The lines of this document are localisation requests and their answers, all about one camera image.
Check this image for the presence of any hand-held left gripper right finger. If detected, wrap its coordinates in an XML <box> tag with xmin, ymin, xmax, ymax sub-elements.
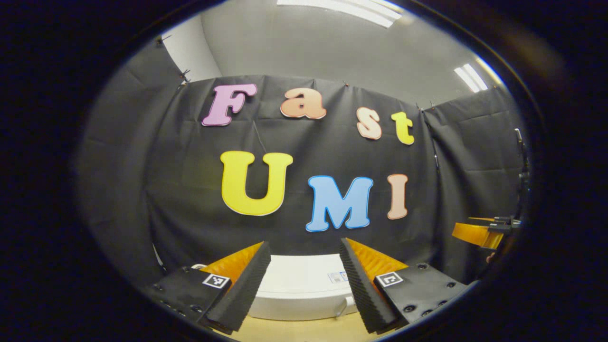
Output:
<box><xmin>338</xmin><ymin>237</ymin><xmax>469</xmax><ymax>334</ymax></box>

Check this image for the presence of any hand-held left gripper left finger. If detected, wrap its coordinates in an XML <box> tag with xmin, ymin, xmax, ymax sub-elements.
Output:
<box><xmin>142</xmin><ymin>240</ymin><xmax>272</xmax><ymax>335</ymax></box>

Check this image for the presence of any white microwave oven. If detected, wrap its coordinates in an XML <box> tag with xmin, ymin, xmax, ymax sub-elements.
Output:
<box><xmin>247</xmin><ymin>254</ymin><xmax>358</xmax><ymax>322</ymax></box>

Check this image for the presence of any black backdrop cloth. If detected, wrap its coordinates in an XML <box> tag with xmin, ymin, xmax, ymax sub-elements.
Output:
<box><xmin>74</xmin><ymin>38</ymin><xmax>531</xmax><ymax>285</ymax></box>

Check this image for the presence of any small ceiling light panel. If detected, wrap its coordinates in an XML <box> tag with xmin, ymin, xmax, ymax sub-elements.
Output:
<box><xmin>453</xmin><ymin>63</ymin><xmax>489</xmax><ymax>94</ymax></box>

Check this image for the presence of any large ceiling light panel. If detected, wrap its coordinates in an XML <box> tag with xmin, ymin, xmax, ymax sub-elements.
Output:
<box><xmin>276</xmin><ymin>0</ymin><xmax>402</xmax><ymax>29</ymax></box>

